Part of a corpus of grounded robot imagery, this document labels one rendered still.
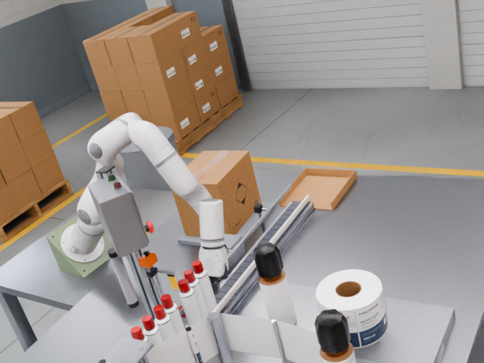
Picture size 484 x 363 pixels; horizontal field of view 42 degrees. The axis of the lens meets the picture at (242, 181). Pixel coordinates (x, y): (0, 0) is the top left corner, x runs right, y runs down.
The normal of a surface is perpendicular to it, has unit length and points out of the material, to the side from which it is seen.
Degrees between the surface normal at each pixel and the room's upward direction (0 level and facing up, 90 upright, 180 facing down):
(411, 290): 0
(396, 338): 0
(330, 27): 90
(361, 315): 90
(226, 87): 90
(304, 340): 90
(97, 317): 0
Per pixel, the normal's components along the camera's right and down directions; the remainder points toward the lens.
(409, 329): -0.22, -0.87
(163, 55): 0.85, 0.04
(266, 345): -0.42, 0.49
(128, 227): 0.42, 0.32
